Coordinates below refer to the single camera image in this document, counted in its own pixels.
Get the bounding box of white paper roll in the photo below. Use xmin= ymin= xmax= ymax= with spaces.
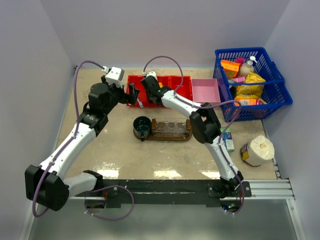
xmin=240 ymin=135 xmax=275 ymax=167

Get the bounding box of green blue carton box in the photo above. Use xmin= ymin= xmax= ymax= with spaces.
xmin=222 ymin=128 xmax=235 ymax=152

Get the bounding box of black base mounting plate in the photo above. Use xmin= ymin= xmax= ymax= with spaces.
xmin=77 ymin=179 xmax=252 ymax=209

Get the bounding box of pink small package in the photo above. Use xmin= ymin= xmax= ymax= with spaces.
xmin=235 ymin=57 xmax=245 ymax=65

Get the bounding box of red bin middle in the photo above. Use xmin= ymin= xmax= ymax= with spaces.
xmin=147 ymin=76 xmax=172 ymax=108

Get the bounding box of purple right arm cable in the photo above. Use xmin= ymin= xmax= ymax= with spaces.
xmin=142 ymin=55 xmax=245 ymax=216

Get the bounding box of yellow chips bag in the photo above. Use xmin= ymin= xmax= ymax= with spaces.
xmin=236 ymin=71 xmax=266 ymax=99

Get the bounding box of dark green mug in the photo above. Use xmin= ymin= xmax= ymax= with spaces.
xmin=133 ymin=116 xmax=152 ymax=142

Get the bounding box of blue plastic basket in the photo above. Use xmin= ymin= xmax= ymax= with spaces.
xmin=213 ymin=47 xmax=293 ymax=122

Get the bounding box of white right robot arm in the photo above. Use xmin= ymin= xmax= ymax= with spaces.
xmin=140 ymin=75 xmax=245 ymax=197

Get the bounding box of clear acrylic toothbrush holder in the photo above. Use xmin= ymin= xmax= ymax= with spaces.
xmin=151 ymin=118 xmax=192 ymax=139

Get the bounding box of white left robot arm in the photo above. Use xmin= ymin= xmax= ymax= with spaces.
xmin=24 ymin=82 xmax=140 ymax=211

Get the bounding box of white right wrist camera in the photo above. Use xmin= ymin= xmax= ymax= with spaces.
xmin=142 ymin=71 xmax=158 ymax=80

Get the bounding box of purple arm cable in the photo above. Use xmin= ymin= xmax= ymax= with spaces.
xmin=31 ymin=60 xmax=107 ymax=218
xmin=142 ymin=55 xmax=245 ymax=216

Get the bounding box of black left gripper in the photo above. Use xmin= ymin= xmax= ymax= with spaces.
xmin=101 ymin=75 xmax=139 ymax=115

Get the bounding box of pink drawer box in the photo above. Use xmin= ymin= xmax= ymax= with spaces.
xmin=191 ymin=78 xmax=221 ymax=105

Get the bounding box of oval wooden tray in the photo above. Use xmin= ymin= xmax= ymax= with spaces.
xmin=133 ymin=129 xmax=192 ymax=142

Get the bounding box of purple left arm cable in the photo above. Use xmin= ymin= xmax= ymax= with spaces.
xmin=31 ymin=60 xmax=107 ymax=218

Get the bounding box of orange snack box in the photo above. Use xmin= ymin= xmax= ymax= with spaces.
xmin=220 ymin=59 xmax=240 ymax=79

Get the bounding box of red bin left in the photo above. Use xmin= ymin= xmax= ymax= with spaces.
xmin=125 ymin=75 xmax=150 ymax=108

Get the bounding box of beige pump soap bottle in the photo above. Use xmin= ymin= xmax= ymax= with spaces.
xmin=238 ymin=56 xmax=257 ymax=78

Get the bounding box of orange box lower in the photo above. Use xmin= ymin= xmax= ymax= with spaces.
xmin=234 ymin=97 xmax=259 ymax=106

